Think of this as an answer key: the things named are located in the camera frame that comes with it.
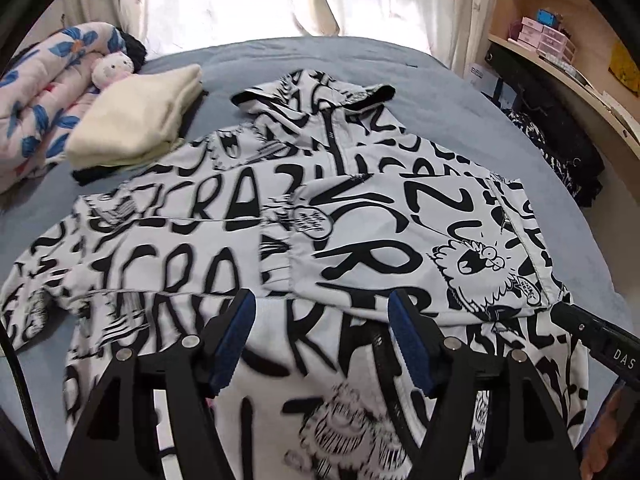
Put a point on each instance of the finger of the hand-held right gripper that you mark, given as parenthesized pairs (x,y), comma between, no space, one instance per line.
(575,321)

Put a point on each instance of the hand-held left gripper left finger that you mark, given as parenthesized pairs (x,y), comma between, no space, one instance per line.
(235,345)

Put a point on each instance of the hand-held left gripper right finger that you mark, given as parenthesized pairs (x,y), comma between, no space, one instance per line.
(410,340)

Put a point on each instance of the black and white printed jacket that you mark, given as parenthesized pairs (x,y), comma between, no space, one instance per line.
(350,210)

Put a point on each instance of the dark hanging clothes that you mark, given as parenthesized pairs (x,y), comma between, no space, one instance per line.
(555,125)

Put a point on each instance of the person's right hand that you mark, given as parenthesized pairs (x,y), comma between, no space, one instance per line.
(607,440)

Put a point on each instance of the black folded garment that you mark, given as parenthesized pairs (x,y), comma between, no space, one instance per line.
(90,176)

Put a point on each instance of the wooden shelf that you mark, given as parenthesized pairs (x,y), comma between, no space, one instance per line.
(595,95)

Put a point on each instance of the blue bed sheet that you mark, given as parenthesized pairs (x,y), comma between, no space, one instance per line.
(440,100)

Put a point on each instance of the cream folded sweater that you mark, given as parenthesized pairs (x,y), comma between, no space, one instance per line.
(140,115)

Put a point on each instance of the white carton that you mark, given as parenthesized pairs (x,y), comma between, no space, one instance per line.
(480,74)

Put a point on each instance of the stack of pink boxes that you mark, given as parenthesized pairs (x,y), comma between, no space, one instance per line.
(547,40)

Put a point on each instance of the white cat plush toy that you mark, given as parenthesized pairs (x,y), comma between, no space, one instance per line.
(112,70)

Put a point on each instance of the blue box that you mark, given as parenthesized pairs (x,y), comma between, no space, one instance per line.
(547,16)

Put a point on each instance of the floral quilt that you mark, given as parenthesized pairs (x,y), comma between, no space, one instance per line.
(40,105)

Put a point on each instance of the dark cloth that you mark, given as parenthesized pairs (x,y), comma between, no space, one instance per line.
(135,50)

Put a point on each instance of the white floral curtain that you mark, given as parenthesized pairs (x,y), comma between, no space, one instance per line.
(240,0)

